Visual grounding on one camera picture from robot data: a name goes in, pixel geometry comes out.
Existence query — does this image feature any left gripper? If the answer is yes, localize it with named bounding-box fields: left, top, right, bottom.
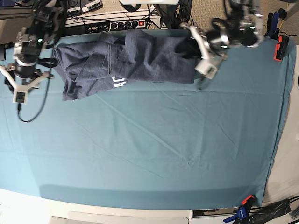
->
left=177, top=22, right=228, bottom=67

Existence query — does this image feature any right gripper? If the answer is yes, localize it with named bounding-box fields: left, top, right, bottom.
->
left=0, top=58, right=57, bottom=93

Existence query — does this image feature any blue-grey heather T-shirt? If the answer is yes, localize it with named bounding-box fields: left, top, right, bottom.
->
left=54, top=29, right=198, bottom=101

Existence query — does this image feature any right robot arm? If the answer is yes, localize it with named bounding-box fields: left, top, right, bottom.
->
left=4, top=0, right=67, bottom=91

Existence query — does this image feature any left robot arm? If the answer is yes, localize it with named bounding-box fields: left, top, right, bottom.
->
left=175, top=0, right=263, bottom=66

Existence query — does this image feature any blue clamp upper right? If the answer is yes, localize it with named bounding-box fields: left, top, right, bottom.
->
left=264, top=12, right=280, bottom=40

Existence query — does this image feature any orange black clamp upper right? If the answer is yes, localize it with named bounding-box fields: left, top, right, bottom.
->
left=274, top=35, right=289, bottom=62

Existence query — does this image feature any teal table cloth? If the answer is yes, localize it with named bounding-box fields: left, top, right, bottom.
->
left=0, top=39, right=297, bottom=210

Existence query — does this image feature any orange blue clamp bottom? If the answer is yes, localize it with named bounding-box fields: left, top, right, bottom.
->
left=223, top=195, right=256, bottom=224

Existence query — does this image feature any black plastic bag bottom right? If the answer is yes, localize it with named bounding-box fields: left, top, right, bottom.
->
left=248, top=199, right=291, bottom=224

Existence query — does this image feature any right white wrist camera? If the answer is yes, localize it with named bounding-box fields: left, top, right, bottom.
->
left=13, top=90, right=28, bottom=104

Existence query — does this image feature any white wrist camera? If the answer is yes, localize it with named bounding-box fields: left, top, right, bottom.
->
left=13, top=90, right=28, bottom=104
left=195, top=59, right=219, bottom=79

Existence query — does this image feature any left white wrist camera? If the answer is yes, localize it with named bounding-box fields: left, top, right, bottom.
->
left=195, top=59, right=219, bottom=79

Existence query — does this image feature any black bracket left edge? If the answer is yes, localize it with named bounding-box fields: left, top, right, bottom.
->
left=0, top=42, right=14, bottom=61

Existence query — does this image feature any white power strip red switch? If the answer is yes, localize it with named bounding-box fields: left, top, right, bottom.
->
left=84, top=17, right=162, bottom=32

